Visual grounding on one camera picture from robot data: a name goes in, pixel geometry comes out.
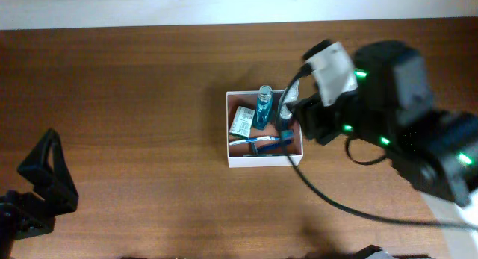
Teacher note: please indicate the teal mouthwash bottle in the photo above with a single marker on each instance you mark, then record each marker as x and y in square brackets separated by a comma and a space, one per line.
[263, 107]

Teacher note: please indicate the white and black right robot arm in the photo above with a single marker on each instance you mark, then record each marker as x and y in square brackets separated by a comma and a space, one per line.
[380, 94]

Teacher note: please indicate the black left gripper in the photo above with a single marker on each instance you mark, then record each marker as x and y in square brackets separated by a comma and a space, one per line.
[33, 217]

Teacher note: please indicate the green white soap box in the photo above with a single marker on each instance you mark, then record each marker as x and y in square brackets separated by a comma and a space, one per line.
[242, 122]

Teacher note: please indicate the white cardboard box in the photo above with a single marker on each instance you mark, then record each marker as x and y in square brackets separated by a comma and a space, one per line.
[248, 99]

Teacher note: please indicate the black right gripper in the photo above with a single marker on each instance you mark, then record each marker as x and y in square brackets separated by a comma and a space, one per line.
[311, 118]

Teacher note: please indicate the blue white toothbrush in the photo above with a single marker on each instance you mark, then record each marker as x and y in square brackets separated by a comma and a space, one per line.
[286, 135]

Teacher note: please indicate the teal toothpaste tube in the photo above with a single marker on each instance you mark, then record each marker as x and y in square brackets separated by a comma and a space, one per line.
[264, 155]

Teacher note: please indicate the blue disposable razor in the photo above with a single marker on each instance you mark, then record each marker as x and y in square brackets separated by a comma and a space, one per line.
[272, 146]

